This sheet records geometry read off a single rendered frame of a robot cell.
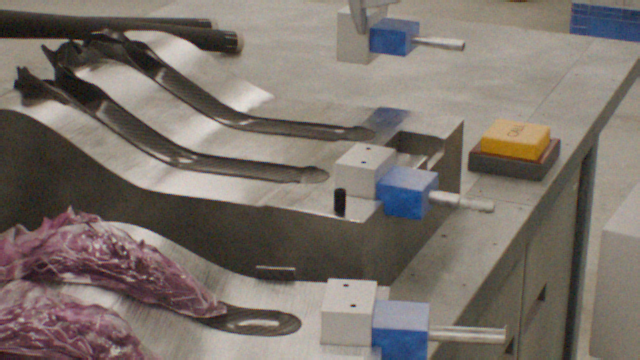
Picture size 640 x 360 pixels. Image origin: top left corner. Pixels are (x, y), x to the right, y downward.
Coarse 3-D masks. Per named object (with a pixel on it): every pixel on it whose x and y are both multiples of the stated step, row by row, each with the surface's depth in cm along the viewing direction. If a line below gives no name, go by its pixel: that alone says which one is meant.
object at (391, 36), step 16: (368, 16) 132; (384, 16) 137; (352, 32) 134; (368, 32) 133; (384, 32) 133; (400, 32) 132; (416, 32) 135; (352, 48) 134; (368, 48) 134; (384, 48) 133; (400, 48) 133; (448, 48) 132; (368, 64) 135
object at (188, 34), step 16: (0, 16) 152; (16, 16) 154; (32, 16) 155; (48, 16) 156; (64, 16) 157; (0, 32) 153; (16, 32) 154; (32, 32) 155; (48, 32) 156; (64, 32) 157; (80, 32) 158; (176, 32) 166; (192, 32) 167; (208, 32) 168; (224, 32) 170; (240, 32) 172; (208, 48) 169; (224, 48) 170; (240, 48) 171
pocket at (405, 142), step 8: (392, 136) 119; (400, 136) 121; (408, 136) 121; (416, 136) 120; (424, 136) 120; (432, 136) 120; (392, 144) 120; (400, 144) 121; (408, 144) 121; (416, 144) 121; (424, 144) 120; (432, 144) 120; (440, 144) 119; (400, 152) 122; (408, 152) 121; (416, 152) 121; (424, 152) 121; (432, 152) 120; (440, 152) 120; (432, 160) 118
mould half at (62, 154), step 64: (192, 64) 130; (0, 128) 114; (64, 128) 112; (192, 128) 121; (384, 128) 121; (448, 128) 121; (0, 192) 117; (64, 192) 114; (128, 192) 111; (192, 192) 109; (256, 192) 108; (320, 192) 107; (448, 192) 123; (256, 256) 108; (320, 256) 105; (384, 256) 108
